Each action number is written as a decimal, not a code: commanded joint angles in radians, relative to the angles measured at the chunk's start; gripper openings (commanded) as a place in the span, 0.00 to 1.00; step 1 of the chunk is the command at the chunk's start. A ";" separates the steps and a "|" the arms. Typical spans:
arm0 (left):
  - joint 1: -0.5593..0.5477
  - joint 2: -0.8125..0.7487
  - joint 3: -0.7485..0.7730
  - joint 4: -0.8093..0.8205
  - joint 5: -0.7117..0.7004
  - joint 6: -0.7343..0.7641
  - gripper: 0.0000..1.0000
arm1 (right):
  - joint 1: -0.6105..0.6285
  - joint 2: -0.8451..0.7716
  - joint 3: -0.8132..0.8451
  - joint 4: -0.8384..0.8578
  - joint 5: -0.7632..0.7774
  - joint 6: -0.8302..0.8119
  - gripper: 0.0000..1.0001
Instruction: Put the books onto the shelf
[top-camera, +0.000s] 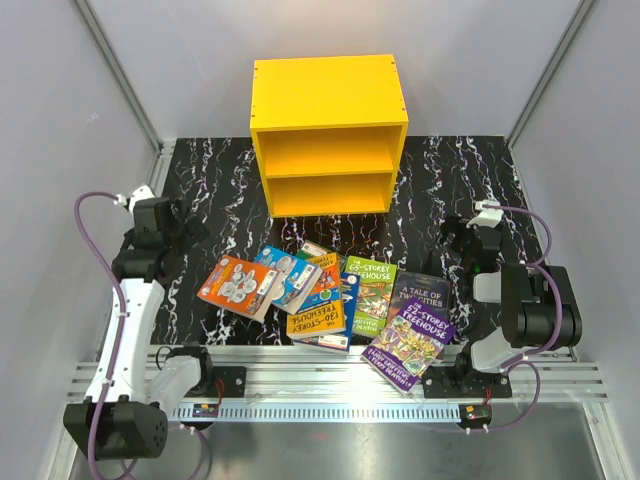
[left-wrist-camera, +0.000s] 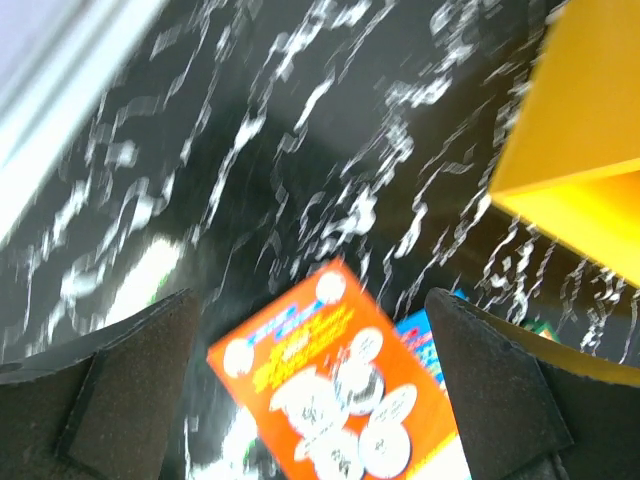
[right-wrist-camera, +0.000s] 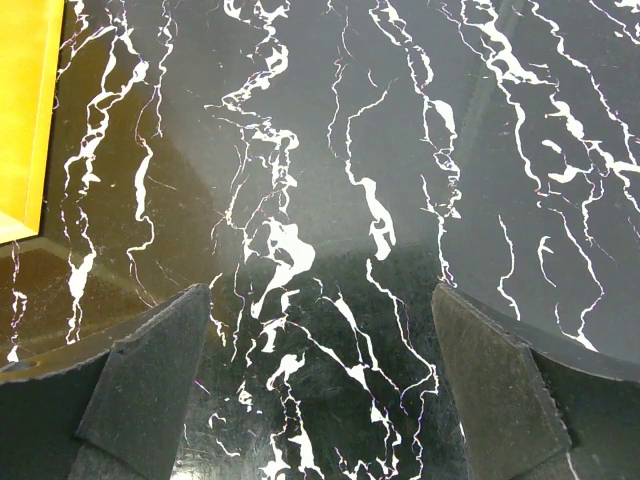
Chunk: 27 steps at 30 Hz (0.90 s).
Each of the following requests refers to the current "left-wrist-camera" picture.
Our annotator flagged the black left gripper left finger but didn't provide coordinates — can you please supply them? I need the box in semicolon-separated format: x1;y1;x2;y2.
1;289;200;479

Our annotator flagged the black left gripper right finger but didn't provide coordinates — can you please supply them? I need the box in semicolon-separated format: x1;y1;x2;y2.
425;288;639;479

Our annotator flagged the light blue treehouse book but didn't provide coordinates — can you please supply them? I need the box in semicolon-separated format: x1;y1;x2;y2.
395;308;448;397

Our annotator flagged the orange treehouse book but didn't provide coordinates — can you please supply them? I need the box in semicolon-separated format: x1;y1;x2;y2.
207;259;470;479

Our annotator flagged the green treehouse book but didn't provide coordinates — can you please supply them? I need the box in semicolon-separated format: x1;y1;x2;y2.
520;318;560;343

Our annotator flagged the yellow wooden shelf cabinet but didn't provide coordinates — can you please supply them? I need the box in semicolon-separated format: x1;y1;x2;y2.
488;0;640;289

